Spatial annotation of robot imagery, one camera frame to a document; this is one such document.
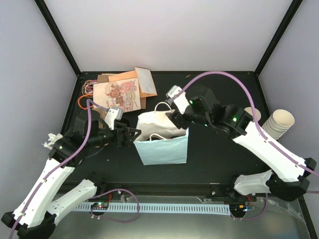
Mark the brown cardboard sleeve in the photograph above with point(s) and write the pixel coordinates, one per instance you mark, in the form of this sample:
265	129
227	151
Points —
103	78

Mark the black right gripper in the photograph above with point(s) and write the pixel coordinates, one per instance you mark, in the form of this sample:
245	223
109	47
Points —
178	120

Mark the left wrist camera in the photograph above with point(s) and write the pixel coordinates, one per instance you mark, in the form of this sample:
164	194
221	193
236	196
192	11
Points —
112	115

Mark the white plastic cutlery pile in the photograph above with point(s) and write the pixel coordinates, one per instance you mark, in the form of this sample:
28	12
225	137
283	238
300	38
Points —
52	139

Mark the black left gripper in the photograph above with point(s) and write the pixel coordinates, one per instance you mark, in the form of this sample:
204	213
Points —
126	141

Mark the brown pulp cup carrier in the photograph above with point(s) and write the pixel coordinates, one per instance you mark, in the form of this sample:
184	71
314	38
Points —
103	128

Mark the light blue paper bag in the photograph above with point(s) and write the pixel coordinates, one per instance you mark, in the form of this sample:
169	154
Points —
160	142

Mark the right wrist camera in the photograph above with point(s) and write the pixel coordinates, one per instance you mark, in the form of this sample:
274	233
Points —
177	97

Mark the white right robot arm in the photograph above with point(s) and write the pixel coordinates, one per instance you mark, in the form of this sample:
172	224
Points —
287	177

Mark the stack of white paper cups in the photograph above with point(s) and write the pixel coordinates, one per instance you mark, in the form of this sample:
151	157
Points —
278	123

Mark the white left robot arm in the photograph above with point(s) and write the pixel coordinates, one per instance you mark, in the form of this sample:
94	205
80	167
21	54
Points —
39	214

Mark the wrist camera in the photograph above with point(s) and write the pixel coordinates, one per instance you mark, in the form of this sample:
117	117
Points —
177	97
112	115

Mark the rubber bands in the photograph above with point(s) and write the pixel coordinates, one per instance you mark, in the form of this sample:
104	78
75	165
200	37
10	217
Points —
87	92

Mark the light blue cable duct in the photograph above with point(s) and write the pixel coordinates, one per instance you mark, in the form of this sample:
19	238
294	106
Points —
157	208

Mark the illustrated greeting card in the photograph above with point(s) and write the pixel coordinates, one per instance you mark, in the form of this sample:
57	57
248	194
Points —
124	94

